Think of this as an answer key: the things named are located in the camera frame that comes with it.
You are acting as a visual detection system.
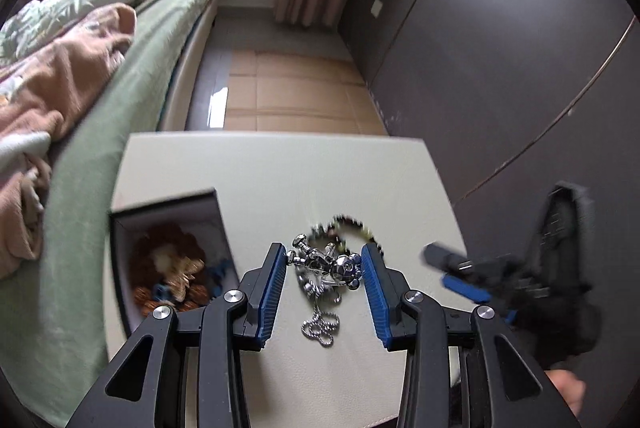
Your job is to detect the black square jewelry box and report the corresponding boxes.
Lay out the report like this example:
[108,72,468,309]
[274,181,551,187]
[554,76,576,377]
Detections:
[108,189,240,335]

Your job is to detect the brown wooden bead bracelet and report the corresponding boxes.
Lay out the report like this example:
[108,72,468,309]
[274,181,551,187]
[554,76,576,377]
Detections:
[130,222,212,314]

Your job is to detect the right human hand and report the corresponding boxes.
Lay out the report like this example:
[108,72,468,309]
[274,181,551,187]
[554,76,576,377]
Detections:
[546,370,586,416]

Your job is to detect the cardboard floor sheets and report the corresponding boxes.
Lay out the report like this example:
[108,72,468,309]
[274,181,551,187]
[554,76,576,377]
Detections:
[224,50,386,135]

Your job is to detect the green sheet bed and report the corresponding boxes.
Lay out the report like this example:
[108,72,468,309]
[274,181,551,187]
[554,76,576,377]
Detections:
[1,0,210,427]

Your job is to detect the pink fleece blanket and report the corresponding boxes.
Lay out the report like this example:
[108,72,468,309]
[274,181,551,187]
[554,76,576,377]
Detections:
[1,3,137,278]

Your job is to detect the white wall switch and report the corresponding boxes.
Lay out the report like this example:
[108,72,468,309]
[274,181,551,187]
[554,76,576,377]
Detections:
[370,0,383,18]

